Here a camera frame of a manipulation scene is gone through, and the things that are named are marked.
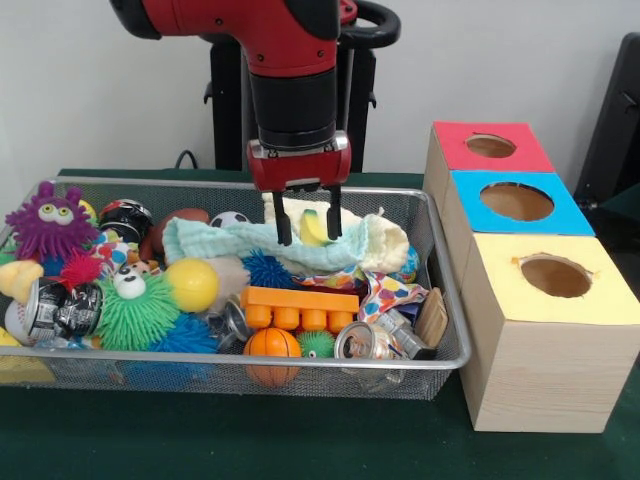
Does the crushed silver can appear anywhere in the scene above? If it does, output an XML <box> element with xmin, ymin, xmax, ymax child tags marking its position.
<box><xmin>335</xmin><ymin>320</ymin><xmax>406</xmax><ymax>363</ymax></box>

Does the orange building block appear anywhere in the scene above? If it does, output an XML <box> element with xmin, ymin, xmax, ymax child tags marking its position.
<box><xmin>240</xmin><ymin>286</ymin><xmax>360</xmax><ymax>332</ymax></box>

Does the dark green table cloth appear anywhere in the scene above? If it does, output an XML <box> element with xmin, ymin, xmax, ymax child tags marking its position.
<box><xmin>0</xmin><ymin>168</ymin><xmax>640</xmax><ymax>480</ymax></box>

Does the shallow clear bin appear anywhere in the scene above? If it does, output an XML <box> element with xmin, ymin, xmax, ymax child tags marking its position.
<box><xmin>0</xmin><ymin>177</ymin><xmax>473</xmax><ymax>401</ymax></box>

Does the small orange basketball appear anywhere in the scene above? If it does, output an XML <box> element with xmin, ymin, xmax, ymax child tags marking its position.
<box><xmin>244</xmin><ymin>328</ymin><xmax>302</xmax><ymax>388</ymax></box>

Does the green spiky ball with eyes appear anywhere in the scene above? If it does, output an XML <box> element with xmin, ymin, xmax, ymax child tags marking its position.
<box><xmin>95</xmin><ymin>262</ymin><xmax>183</xmax><ymax>351</ymax></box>

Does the small brown football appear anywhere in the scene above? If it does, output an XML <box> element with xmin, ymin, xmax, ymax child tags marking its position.
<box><xmin>150</xmin><ymin>208</ymin><xmax>211</xmax><ymax>256</ymax></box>

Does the yellow ball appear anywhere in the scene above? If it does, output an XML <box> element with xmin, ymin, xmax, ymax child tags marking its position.
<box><xmin>165</xmin><ymin>258</ymin><xmax>220</xmax><ymax>313</ymax></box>

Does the wooden box with three holes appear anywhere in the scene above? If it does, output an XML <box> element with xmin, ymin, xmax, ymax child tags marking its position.
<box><xmin>423</xmin><ymin>121</ymin><xmax>640</xmax><ymax>434</ymax></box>

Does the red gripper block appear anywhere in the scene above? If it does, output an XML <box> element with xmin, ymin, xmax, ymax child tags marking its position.
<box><xmin>248</xmin><ymin>148</ymin><xmax>352</xmax><ymax>247</ymax></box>

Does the small soccer ball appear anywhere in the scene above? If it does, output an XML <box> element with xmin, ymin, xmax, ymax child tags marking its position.
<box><xmin>211</xmin><ymin>210</ymin><xmax>251</xmax><ymax>229</ymax></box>

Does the cream yellow cloth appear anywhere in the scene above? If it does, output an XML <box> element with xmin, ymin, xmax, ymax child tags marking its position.
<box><xmin>262</xmin><ymin>192</ymin><xmax>411</xmax><ymax>273</ymax></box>

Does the light teal cloth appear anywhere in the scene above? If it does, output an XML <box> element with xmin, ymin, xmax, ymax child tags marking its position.
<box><xmin>163</xmin><ymin>215</ymin><xmax>386</xmax><ymax>276</ymax></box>

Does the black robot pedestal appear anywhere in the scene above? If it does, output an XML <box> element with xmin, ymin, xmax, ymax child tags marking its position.
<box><xmin>205</xmin><ymin>0</ymin><xmax>401</xmax><ymax>171</ymax></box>

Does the purple spiky monster toy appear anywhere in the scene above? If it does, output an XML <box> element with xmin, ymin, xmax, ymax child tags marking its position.
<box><xmin>4</xmin><ymin>181</ymin><xmax>101</xmax><ymax>263</ymax></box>

